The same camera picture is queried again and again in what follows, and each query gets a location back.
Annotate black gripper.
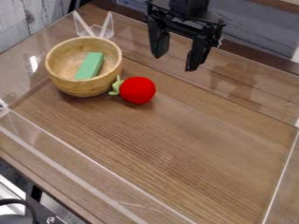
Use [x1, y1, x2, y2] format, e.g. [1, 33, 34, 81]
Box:
[145, 0, 226, 72]

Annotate green rectangular block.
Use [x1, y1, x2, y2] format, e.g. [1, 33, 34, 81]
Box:
[74, 52, 104, 80]

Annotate brown wooden bowl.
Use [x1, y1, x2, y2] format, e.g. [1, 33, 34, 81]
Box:
[43, 37, 122, 97]

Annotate red plush tomato toy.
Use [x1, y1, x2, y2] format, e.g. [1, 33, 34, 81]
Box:
[108, 76, 156, 105]

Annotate clear acrylic tray enclosure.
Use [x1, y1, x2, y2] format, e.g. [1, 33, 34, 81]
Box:
[0, 9, 299, 224]

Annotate black table leg bracket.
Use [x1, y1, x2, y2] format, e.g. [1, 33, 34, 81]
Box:
[25, 182, 66, 224]

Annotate black cable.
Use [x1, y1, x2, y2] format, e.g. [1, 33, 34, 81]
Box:
[0, 198, 38, 224]

